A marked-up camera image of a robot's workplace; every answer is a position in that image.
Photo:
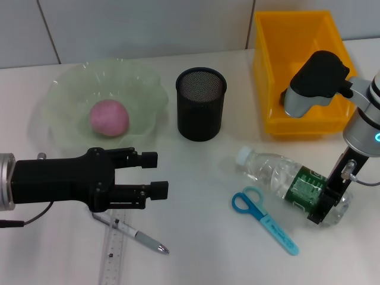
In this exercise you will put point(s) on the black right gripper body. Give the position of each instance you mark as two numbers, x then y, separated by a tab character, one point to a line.
345	172

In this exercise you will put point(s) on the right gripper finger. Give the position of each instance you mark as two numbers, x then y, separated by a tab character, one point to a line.
325	207

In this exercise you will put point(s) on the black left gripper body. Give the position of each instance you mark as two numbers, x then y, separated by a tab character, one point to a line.
56	181

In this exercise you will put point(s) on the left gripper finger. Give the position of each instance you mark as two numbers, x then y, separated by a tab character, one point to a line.
150	159
159	189

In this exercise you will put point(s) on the pink peach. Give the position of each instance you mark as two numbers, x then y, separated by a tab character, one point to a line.
109	118

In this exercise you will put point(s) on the clear water bottle green label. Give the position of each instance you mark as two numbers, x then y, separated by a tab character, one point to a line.
273	172

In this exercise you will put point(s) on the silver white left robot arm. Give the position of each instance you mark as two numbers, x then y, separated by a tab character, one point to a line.
6	181

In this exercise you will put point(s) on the grey silver ballpoint pen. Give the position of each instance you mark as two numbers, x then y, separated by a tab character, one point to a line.
148	241

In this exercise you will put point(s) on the black mesh pen cup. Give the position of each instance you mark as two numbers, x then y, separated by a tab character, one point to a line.
200	118

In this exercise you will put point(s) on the blue scissors with sheath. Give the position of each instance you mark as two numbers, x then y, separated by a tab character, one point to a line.
256	212

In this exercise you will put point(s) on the clear plastic ruler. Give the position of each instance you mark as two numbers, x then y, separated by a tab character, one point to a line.
114	261

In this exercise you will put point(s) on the pale green glass fruit plate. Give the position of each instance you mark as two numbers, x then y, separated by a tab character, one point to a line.
74	89

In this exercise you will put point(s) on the silver left gripper connector stud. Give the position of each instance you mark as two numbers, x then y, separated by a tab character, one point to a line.
41	155

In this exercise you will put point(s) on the yellow plastic bin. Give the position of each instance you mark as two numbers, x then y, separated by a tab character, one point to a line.
279	44

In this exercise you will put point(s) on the silver black wrist camera box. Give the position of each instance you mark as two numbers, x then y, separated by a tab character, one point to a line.
314	83

